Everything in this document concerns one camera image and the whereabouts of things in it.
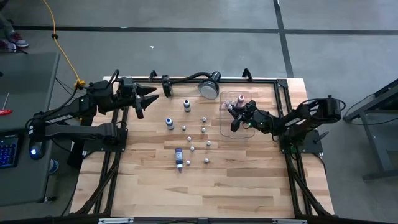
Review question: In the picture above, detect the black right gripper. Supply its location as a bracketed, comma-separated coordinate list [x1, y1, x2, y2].
[230, 100, 272, 133]

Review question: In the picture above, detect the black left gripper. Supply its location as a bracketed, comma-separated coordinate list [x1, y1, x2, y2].
[117, 77, 160, 120]

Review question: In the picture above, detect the large violet colouring bottle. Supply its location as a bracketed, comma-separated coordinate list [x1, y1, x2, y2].
[174, 147, 184, 174]

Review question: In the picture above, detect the clear plastic bin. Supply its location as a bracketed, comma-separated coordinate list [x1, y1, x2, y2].
[218, 90, 256, 140]

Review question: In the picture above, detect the round grey gooseneck lamp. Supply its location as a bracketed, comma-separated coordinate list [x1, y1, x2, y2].
[160, 70, 222, 100]

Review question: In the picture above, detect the grey desk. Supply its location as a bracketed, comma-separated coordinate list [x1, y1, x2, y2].
[0, 51, 62, 207]

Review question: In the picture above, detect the black computer mouse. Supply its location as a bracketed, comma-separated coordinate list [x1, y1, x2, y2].
[28, 139, 47, 161]

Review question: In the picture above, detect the person's red grey shoe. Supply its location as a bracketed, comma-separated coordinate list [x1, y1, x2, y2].
[0, 40, 16, 53]
[8, 32, 29, 48]

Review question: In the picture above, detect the grey metal table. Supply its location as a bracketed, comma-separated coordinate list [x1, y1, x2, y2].
[341, 77, 398, 181]

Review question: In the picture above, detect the backlit black keyboard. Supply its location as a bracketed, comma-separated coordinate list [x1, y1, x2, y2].
[0, 134, 19, 170]

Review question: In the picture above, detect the black metal table frame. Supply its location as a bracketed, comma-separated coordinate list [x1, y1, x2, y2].
[73, 68, 335, 218]

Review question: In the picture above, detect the yellow extension cable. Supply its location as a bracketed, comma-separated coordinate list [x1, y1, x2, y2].
[42, 0, 86, 90]

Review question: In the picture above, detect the silver metal bracket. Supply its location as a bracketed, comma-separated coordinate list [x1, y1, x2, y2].
[98, 217, 134, 224]
[272, 218, 308, 224]

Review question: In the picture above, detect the thin black cable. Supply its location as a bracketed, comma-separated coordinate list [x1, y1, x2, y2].
[343, 93, 377, 119]

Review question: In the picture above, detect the red-handled screwdriver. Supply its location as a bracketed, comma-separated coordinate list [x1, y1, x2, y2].
[0, 91, 13, 117]

